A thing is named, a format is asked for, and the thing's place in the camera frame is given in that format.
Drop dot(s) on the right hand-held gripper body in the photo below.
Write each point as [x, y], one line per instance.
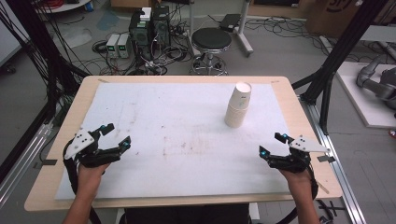
[306, 144]

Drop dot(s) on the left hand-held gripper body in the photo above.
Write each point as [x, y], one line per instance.
[81, 141]

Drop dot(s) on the stack of paper cups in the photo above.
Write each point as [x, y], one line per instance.
[235, 116]

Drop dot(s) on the person's right hand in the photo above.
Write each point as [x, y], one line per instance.
[297, 182]

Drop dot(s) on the person's left hand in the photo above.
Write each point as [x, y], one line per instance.
[91, 179]

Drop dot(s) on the black tape piece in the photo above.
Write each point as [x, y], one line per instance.
[326, 158]
[46, 163]

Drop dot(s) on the wooden table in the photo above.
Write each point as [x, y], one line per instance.
[59, 174]

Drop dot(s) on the white foam mat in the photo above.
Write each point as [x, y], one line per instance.
[186, 149]

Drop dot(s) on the white base board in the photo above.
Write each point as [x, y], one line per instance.
[361, 102]

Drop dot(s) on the grey power supply unit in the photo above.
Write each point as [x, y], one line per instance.
[112, 45]
[124, 45]

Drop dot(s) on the person's dark clothing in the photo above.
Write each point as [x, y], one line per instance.
[186, 215]

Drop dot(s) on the black computer tower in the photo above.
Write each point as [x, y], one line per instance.
[140, 37]
[162, 26]

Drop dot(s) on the white metal stand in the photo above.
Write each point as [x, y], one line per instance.
[244, 37]

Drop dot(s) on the small white box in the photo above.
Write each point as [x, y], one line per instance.
[145, 14]

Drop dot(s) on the black round stool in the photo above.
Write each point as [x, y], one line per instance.
[211, 39]

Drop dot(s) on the black flat device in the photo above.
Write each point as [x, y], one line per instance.
[230, 22]

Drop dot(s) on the cardboard box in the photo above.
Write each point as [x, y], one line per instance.
[330, 17]

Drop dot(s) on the round white table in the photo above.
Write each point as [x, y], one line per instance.
[62, 6]

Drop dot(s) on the aluminium rail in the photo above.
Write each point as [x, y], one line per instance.
[21, 161]
[341, 174]

